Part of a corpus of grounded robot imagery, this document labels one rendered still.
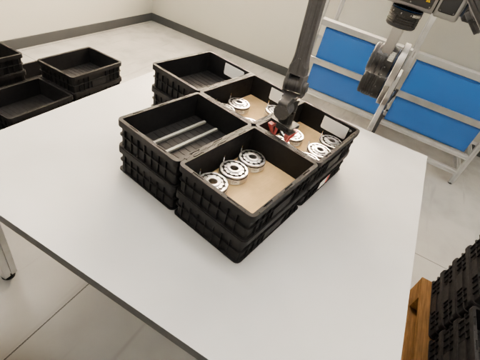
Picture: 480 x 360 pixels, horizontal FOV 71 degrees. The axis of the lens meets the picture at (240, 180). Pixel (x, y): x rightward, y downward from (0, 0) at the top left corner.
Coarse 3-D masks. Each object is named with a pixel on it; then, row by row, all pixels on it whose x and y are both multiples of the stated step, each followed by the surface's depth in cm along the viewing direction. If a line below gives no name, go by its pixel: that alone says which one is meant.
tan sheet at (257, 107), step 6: (246, 96) 169; (252, 96) 171; (252, 102) 166; (258, 102) 167; (264, 102) 169; (252, 108) 161; (258, 108) 163; (264, 108) 164; (246, 114) 155; (252, 114) 157; (258, 114) 158
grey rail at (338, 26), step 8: (328, 24) 291; (336, 24) 288; (344, 24) 291; (344, 32) 288; (352, 32) 285; (360, 32) 283; (368, 32) 287; (368, 40) 283; (376, 40) 280; (384, 40) 278; (400, 48) 275; (416, 56) 272; (424, 56) 270; (432, 56) 270; (432, 64) 270; (440, 64) 267; (448, 64) 265; (456, 64) 268; (456, 72) 265; (464, 72) 262; (472, 72) 260
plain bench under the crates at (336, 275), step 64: (64, 128) 141; (0, 192) 109; (64, 192) 114; (128, 192) 121; (320, 192) 144; (384, 192) 154; (0, 256) 146; (64, 256) 97; (128, 256) 101; (192, 256) 106; (256, 256) 111; (320, 256) 117; (384, 256) 123; (192, 320) 90; (256, 320) 94; (320, 320) 98; (384, 320) 103
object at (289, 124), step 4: (292, 112) 126; (272, 116) 131; (288, 116) 126; (292, 116) 127; (272, 120) 132; (276, 120) 130; (280, 120) 129; (284, 120) 128; (288, 120) 127; (292, 120) 129; (280, 124) 129; (284, 124) 129; (288, 124) 129; (292, 124) 130; (296, 124) 130; (288, 128) 127; (292, 128) 128; (296, 128) 130
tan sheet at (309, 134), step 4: (300, 124) 159; (304, 124) 160; (300, 128) 156; (304, 128) 157; (308, 128) 158; (304, 132) 154; (308, 132) 155; (312, 132) 156; (316, 132) 157; (304, 136) 151; (308, 136) 152; (312, 136) 153; (316, 136) 154; (304, 140) 149; (308, 140) 150; (312, 140) 150; (316, 140) 151; (304, 144) 146; (300, 148) 143; (304, 148) 144
